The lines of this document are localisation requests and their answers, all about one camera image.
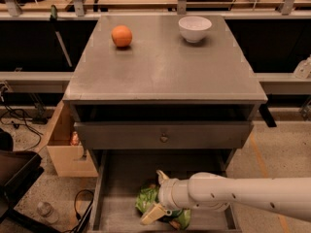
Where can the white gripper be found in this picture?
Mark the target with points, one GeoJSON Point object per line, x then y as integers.
{"type": "Point", "coordinates": [165, 191]}

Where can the grey wooden cabinet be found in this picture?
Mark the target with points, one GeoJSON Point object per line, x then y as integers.
{"type": "Point", "coordinates": [160, 77]}

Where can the cardboard box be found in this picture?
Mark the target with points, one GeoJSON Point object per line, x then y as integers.
{"type": "Point", "coordinates": [68, 161]}

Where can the grey top drawer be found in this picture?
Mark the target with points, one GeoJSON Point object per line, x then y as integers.
{"type": "Point", "coordinates": [156, 136]}

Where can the black chair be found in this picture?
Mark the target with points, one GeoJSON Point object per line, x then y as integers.
{"type": "Point", "coordinates": [19, 170]}

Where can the grey open middle drawer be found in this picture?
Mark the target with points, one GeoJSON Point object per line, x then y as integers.
{"type": "Point", "coordinates": [123, 172]}

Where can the green rice chip bag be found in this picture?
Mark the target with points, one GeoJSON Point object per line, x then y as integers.
{"type": "Point", "coordinates": [148, 194]}

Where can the red can in box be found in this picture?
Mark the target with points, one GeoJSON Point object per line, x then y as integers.
{"type": "Point", "coordinates": [74, 140]}

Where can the clear plastic water bottle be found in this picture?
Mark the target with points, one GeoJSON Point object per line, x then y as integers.
{"type": "Point", "coordinates": [47, 212]}

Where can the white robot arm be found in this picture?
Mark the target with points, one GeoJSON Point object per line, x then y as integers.
{"type": "Point", "coordinates": [284, 196]}

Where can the orange fruit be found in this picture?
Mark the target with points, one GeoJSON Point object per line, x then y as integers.
{"type": "Point", "coordinates": [121, 36]}

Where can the white ceramic bowl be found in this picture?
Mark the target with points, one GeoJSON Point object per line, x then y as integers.
{"type": "Point", "coordinates": [194, 29]}

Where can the round metal drawer knob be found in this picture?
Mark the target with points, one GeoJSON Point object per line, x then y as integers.
{"type": "Point", "coordinates": [164, 138]}

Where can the green handled tool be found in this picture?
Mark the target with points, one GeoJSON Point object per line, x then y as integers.
{"type": "Point", "coordinates": [53, 20]}

